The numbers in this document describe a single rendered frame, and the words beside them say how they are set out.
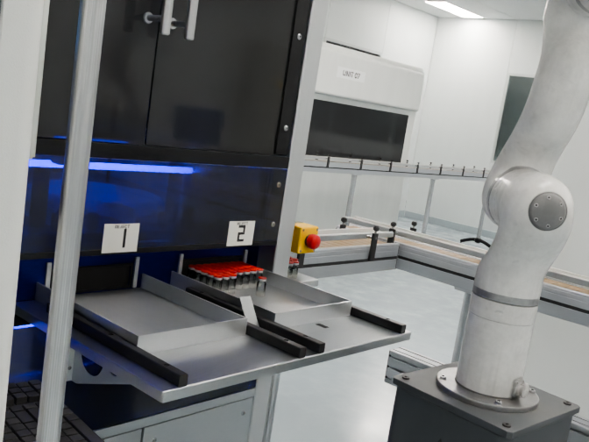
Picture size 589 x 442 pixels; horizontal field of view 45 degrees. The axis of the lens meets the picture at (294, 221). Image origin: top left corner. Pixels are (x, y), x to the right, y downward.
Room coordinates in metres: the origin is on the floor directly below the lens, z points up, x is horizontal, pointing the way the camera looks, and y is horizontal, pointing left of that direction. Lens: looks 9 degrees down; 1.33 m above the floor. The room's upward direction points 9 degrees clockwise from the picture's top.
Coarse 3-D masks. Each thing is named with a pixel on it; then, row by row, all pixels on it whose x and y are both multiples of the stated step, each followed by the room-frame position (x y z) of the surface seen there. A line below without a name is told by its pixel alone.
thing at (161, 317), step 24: (48, 288) 1.36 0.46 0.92; (144, 288) 1.57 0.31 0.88; (168, 288) 1.51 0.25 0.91; (96, 312) 1.35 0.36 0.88; (120, 312) 1.38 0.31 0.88; (144, 312) 1.40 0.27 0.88; (168, 312) 1.42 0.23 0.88; (192, 312) 1.45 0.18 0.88; (216, 312) 1.41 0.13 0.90; (120, 336) 1.19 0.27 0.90; (144, 336) 1.17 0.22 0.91; (168, 336) 1.21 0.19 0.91; (192, 336) 1.25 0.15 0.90; (216, 336) 1.30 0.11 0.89
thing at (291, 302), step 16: (272, 272) 1.78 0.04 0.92; (208, 288) 1.56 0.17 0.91; (272, 288) 1.75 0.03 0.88; (288, 288) 1.74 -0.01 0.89; (304, 288) 1.71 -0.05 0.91; (240, 304) 1.49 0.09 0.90; (256, 304) 1.58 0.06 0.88; (272, 304) 1.60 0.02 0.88; (288, 304) 1.62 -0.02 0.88; (304, 304) 1.64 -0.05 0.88; (320, 304) 1.66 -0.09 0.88; (336, 304) 1.57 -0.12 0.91; (272, 320) 1.42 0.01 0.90; (288, 320) 1.45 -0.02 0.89; (304, 320) 1.49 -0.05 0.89; (320, 320) 1.54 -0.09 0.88
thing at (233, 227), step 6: (234, 222) 1.67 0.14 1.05; (240, 222) 1.68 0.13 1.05; (246, 222) 1.70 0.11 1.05; (252, 222) 1.71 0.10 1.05; (234, 228) 1.67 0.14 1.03; (240, 228) 1.68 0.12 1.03; (246, 228) 1.70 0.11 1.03; (252, 228) 1.72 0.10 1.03; (228, 234) 1.66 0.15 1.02; (234, 234) 1.67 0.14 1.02; (246, 234) 1.70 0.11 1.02; (252, 234) 1.72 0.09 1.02; (228, 240) 1.66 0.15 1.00; (234, 240) 1.67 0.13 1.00; (246, 240) 1.70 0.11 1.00
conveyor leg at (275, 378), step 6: (276, 378) 2.07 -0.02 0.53; (276, 384) 2.08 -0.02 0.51; (270, 390) 2.07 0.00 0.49; (276, 390) 2.08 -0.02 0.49; (270, 396) 2.07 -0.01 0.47; (276, 396) 2.09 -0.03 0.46; (270, 402) 2.07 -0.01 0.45; (270, 408) 2.07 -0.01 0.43; (270, 414) 2.07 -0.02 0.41; (270, 420) 2.07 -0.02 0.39; (264, 426) 2.07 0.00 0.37; (270, 426) 2.08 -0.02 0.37; (264, 432) 2.07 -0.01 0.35; (270, 432) 2.08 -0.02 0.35; (264, 438) 2.07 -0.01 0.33; (270, 438) 2.09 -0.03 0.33
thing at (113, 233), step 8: (104, 224) 1.40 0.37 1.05; (112, 224) 1.41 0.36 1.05; (120, 224) 1.43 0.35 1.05; (128, 224) 1.44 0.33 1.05; (136, 224) 1.45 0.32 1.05; (104, 232) 1.40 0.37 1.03; (112, 232) 1.41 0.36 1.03; (120, 232) 1.43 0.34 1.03; (128, 232) 1.44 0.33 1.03; (136, 232) 1.46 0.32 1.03; (104, 240) 1.40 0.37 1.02; (112, 240) 1.41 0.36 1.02; (120, 240) 1.43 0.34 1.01; (128, 240) 1.44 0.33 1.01; (136, 240) 1.46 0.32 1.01; (104, 248) 1.40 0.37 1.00; (112, 248) 1.42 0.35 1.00; (120, 248) 1.43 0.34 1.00; (128, 248) 1.44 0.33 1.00; (136, 248) 1.46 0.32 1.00
